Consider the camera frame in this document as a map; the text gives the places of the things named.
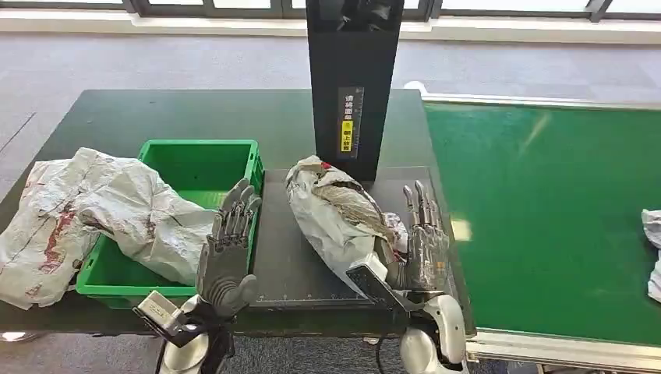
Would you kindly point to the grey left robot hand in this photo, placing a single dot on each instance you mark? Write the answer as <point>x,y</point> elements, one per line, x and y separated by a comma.
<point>224,268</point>

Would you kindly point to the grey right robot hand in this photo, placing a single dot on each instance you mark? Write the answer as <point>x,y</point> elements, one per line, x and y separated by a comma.
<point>426,258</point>

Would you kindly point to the white parcel bag grey print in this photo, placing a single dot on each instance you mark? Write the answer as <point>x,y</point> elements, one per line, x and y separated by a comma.
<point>330,222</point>

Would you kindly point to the white parcel bag red print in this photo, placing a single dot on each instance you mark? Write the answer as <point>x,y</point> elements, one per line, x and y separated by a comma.
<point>653,242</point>

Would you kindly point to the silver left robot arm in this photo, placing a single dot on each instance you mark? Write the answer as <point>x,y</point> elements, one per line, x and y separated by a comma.
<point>180,356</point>

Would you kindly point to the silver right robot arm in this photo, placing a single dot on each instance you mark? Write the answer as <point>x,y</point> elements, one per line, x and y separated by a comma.
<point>439,335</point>

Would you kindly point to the green plastic crate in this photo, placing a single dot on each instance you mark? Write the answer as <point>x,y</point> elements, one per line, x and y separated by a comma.
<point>206,165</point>

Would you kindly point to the green conveyor belt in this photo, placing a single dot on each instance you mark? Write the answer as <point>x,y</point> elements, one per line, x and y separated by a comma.
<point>542,217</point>

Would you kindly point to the black and yellow label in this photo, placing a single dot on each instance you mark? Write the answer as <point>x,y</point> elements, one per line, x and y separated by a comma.
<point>350,124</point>

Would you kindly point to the black scanner tower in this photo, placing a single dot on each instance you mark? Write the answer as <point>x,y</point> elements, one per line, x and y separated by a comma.
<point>353,57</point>

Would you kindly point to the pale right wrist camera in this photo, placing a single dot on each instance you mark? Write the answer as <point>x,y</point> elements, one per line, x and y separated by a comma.
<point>374,281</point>

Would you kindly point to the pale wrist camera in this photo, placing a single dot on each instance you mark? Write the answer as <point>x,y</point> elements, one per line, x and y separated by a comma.
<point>160,315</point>
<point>374,281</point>

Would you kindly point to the dark scanner base plate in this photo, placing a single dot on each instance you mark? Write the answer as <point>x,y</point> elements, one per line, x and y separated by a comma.
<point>289,258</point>

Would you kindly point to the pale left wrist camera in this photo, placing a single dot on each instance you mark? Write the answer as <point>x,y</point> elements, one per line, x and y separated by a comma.
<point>160,315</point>

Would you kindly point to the white conveyor frame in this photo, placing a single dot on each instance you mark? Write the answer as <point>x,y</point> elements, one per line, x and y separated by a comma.
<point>568,353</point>

